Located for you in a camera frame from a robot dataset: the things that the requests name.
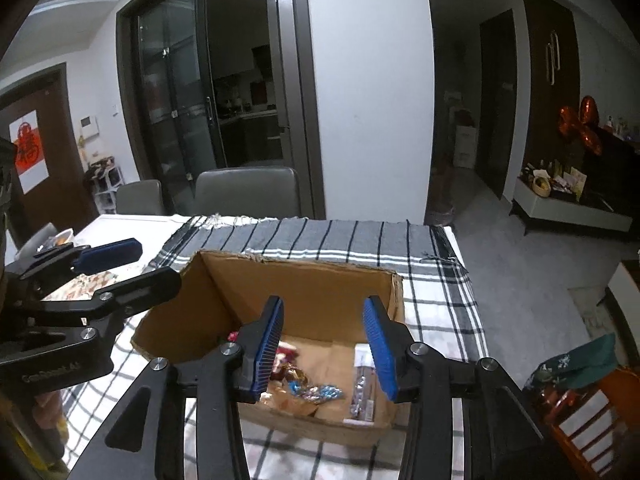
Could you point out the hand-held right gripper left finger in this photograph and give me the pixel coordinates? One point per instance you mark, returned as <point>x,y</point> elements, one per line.
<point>265,350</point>

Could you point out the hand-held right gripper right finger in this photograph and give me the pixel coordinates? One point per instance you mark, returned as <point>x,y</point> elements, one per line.
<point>381,355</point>

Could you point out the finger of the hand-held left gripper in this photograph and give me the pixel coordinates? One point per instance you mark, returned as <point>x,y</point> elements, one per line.
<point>110,254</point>
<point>145,287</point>

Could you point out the red snack packet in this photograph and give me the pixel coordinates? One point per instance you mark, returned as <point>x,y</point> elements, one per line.
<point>286,357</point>

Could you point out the red gold candy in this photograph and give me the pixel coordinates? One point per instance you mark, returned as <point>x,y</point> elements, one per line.
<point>234,336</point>

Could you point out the white black bar packet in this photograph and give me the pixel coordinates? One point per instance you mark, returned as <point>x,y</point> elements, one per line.
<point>361,395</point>

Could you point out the brown kraft snack packet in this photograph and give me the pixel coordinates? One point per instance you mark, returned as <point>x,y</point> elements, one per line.
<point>287,406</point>

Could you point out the foil candy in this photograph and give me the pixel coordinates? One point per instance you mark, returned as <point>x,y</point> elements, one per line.
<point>320,393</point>

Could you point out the brown cardboard box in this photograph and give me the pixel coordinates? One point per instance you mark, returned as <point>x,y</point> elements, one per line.
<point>320,305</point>

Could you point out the person's left hand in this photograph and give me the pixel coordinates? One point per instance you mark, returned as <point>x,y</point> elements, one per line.
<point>50,420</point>

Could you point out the white patterned table mat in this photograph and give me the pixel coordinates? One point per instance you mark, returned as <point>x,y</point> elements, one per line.
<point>120,225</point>

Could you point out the white plastic basket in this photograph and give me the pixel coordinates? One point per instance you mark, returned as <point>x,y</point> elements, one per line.
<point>57,237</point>

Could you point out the grey dining chair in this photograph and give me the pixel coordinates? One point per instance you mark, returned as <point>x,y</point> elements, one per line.
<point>245,192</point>
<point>140,199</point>

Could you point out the white storage rack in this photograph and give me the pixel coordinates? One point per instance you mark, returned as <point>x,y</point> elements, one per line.
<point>105,185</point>

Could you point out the brown door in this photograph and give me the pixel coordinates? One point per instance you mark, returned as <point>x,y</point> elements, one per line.
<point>55,185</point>

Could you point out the grey checked tablecloth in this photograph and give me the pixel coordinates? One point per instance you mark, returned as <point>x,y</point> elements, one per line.
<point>350,240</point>

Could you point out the red door poster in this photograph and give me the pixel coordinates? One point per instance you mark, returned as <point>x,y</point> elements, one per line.
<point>29,152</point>

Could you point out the glass sliding door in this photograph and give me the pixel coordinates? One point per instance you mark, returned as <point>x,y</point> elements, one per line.
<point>165,85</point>

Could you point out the green cloth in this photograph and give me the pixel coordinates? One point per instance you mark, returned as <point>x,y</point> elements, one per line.
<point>575,365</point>

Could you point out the white low cabinet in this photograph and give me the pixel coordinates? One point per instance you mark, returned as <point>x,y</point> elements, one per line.
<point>570,212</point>

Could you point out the orange wooden chair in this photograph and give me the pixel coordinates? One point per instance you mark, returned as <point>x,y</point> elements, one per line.
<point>615,410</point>

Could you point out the red foil balloons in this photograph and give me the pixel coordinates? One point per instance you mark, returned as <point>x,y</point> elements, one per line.
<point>582,125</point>

